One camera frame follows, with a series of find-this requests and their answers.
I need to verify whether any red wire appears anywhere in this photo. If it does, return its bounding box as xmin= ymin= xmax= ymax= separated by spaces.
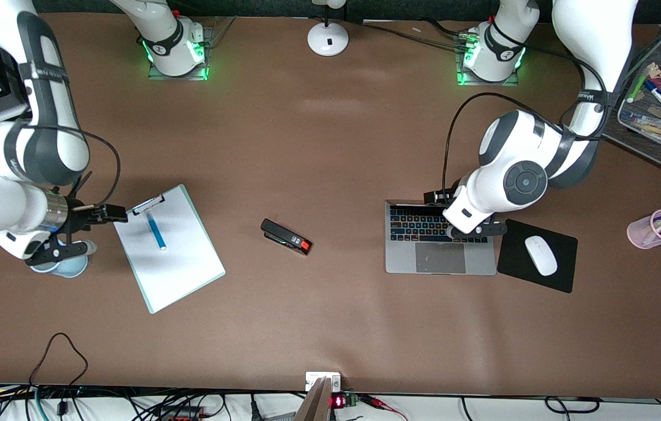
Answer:
xmin=360 ymin=395 xmax=408 ymax=421

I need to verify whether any blue mesh pen cup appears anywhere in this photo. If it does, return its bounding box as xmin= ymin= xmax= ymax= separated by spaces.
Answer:
xmin=31 ymin=239 xmax=91 ymax=279

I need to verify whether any grey slanted post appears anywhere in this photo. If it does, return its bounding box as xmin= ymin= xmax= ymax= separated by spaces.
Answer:
xmin=294 ymin=376 xmax=335 ymax=421

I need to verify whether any black cable loop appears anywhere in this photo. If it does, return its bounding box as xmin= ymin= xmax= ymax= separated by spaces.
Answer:
xmin=544 ymin=396 xmax=601 ymax=413

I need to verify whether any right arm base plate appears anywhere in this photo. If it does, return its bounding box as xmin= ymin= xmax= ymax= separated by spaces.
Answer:
xmin=148 ymin=26 xmax=215 ymax=81

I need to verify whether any silver grey laptop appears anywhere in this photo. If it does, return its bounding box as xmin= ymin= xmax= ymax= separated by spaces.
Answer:
xmin=385 ymin=201 xmax=497 ymax=276

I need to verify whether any green marker pen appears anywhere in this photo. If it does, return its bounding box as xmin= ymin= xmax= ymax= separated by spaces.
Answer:
xmin=626 ymin=67 xmax=654 ymax=105

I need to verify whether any white computer mouse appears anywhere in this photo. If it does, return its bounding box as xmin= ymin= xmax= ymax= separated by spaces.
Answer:
xmin=525 ymin=235 xmax=559 ymax=277

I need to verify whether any blue marker pen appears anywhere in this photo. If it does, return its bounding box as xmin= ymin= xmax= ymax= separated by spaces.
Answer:
xmin=145 ymin=211 xmax=168 ymax=252

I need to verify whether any black stapler with red end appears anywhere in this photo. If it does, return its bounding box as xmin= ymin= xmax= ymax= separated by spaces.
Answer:
xmin=260 ymin=219 xmax=313 ymax=256

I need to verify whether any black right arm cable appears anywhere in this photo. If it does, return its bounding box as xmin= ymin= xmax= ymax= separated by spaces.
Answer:
xmin=64 ymin=126 xmax=122 ymax=206

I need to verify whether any pink mesh pen cup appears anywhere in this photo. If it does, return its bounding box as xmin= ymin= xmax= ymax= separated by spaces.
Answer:
xmin=626 ymin=209 xmax=661 ymax=250

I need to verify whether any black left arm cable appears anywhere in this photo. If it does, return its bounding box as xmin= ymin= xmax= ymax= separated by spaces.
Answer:
xmin=441 ymin=18 xmax=607 ymax=202

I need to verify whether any black mouse pad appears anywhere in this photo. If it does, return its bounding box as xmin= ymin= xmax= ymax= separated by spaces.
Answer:
xmin=497 ymin=219 xmax=579 ymax=294

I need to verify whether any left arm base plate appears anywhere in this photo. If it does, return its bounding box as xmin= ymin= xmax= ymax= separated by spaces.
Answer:
xmin=456 ymin=32 xmax=520 ymax=88

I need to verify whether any black wire mesh tray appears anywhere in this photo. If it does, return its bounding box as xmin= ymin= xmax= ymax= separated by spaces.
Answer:
xmin=603 ymin=26 xmax=661 ymax=172

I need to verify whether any black cable to arm base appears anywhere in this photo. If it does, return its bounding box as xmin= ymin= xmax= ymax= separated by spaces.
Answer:
xmin=360 ymin=21 xmax=471 ymax=51

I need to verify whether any small white box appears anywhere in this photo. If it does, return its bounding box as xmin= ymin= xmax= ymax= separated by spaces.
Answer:
xmin=305 ymin=372 xmax=342 ymax=392

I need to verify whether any thin black looped cable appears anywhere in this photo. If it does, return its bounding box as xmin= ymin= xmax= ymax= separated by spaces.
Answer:
xmin=29 ymin=332 xmax=89 ymax=410

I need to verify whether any white paper clipboard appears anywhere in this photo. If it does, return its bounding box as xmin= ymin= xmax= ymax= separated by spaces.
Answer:
xmin=112 ymin=184 xmax=226 ymax=315

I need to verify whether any white round stand base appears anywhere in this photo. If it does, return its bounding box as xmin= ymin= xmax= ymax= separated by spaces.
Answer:
xmin=307 ymin=0 xmax=350 ymax=57

